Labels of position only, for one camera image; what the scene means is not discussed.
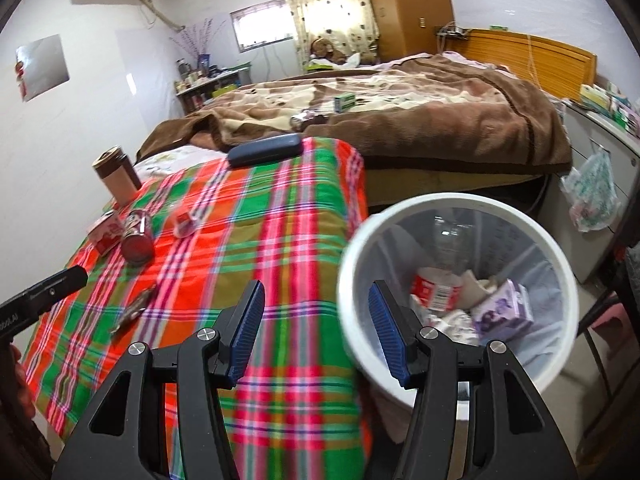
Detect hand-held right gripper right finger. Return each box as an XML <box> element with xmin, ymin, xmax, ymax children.
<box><xmin>368</xmin><ymin>280</ymin><xmax>576</xmax><ymax>480</ymax></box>

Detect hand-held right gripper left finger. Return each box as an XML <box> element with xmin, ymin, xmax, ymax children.
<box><xmin>52</xmin><ymin>280</ymin><xmax>266</xmax><ymax>480</ymax></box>

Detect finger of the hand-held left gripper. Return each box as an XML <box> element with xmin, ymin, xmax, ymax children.
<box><xmin>0</xmin><ymin>265</ymin><xmax>88</xmax><ymax>338</ymax></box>

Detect clear bottle with red label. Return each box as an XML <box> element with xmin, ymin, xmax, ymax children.
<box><xmin>410</xmin><ymin>212</ymin><xmax>481</xmax><ymax>313</ymax></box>

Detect white trash bin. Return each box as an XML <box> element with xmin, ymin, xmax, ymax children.
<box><xmin>336</xmin><ymin>194</ymin><xmax>581</xmax><ymax>443</ymax></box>

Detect small purple box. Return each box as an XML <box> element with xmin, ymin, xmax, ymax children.
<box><xmin>471</xmin><ymin>279</ymin><xmax>535</xmax><ymax>343</ymax></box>

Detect white and red milk carton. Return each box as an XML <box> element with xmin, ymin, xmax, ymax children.
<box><xmin>87</xmin><ymin>210</ymin><xmax>126</xmax><ymax>256</ymax></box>

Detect brown snack wrapper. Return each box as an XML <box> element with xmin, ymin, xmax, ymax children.
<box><xmin>111</xmin><ymin>282</ymin><xmax>158</xmax><ymax>338</ymax></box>

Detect red drink can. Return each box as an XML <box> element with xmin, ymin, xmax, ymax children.
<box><xmin>121</xmin><ymin>210</ymin><xmax>156</xmax><ymax>266</ymax></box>

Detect colourful plaid cloth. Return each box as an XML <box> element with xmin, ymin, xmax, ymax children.
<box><xmin>22</xmin><ymin>136</ymin><xmax>371</xmax><ymax>480</ymax></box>

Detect small clear plastic cup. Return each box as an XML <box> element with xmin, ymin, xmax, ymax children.
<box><xmin>175</xmin><ymin>207</ymin><xmax>201</xmax><ymax>237</ymax></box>

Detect beige mug with brown lid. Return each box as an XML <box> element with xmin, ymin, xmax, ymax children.
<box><xmin>91</xmin><ymin>146</ymin><xmax>143</xmax><ymax>209</ymax></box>

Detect dark blue glasses case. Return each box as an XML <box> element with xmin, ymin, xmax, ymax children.
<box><xmin>226</xmin><ymin>133</ymin><xmax>303</xmax><ymax>167</ymax></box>

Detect dark snack packet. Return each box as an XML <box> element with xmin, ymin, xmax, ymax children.
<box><xmin>291</xmin><ymin>111</ymin><xmax>331</xmax><ymax>132</ymax></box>

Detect pink stool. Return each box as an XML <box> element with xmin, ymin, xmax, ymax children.
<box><xmin>590</xmin><ymin>305</ymin><xmax>631</xmax><ymax>356</ymax></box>

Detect brown patterned blanket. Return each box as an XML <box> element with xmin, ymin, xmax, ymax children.
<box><xmin>135</xmin><ymin>51</ymin><xmax>573</xmax><ymax>176</ymax></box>

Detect small shelf unit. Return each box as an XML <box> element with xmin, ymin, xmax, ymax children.
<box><xmin>175</xmin><ymin>67</ymin><xmax>251</xmax><ymax>113</ymax></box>

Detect clear plastic bag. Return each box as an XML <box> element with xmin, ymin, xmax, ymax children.
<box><xmin>560</xmin><ymin>150</ymin><xmax>621</xmax><ymax>233</ymax></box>

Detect jars and bottles on shelf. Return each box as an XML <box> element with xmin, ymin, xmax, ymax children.
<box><xmin>175</xmin><ymin>54</ymin><xmax>221</xmax><ymax>86</ymax></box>

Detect white cabinet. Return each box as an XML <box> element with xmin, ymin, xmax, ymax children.
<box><xmin>560</xmin><ymin>97</ymin><xmax>640</xmax><ymax>286</ymax></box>

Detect brown teddy bear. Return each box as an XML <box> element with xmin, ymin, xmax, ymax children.
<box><xmin>307</xmin><ymin>36</ymin><xmax>351</xmax><ymax>66</ymax></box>

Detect dried flower branches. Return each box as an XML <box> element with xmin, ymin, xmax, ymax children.
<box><xmin>170</xmin><ymin>19</ymin><xmax>226</xmax><ymax>58</ymax></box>

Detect air conditioner pipe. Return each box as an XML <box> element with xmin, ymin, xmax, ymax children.
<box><xmin>131</xmin><ymin>0</ymin><xmax>188</xmax><ymax>31</ymax></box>

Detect power strip with chargers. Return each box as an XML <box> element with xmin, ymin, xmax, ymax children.
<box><xmin>434</xmin><ymin>22</ymin><xmax>471</xmax><ymax>41</ymax></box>

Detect window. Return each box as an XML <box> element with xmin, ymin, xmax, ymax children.
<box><xmin>230</xmin><ymin>2</ymin><xmax>296</xmax><ymax>53</ymax></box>

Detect stack of boxes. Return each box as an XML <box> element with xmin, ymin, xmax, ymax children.
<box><xmin>579</xmin><ymin>82</ymin><xmax>640</xmax><ymax>138</ymax></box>

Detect wooden headboard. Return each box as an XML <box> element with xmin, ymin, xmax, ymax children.
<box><xmin>467</xmin><ymin>29</ymin><xmax>598</xmax><ymax>101</ymax></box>

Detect wooden wardrobe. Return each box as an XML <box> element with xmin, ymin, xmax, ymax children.
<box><xmin>360</xmin><ymin>0</ymin><xmax>456</xmax><ymax>58</ymax></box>

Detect spotted curtain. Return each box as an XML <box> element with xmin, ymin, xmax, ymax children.
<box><xmin>277</xmin><ymin>0</ymin><xmax>381</xmax><ymax>73</ymax></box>

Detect grey wall sheet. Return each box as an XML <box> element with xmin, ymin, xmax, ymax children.
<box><xmin>15</xmin><ymin>35</ymin><xmax>70</xmax><ymax>101</ymax></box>

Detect yellow cable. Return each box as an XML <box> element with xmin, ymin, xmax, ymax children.
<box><xmin>525</xmin><ymin>32</ymin><xmax>541</xmax><ymax>78</ymax></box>

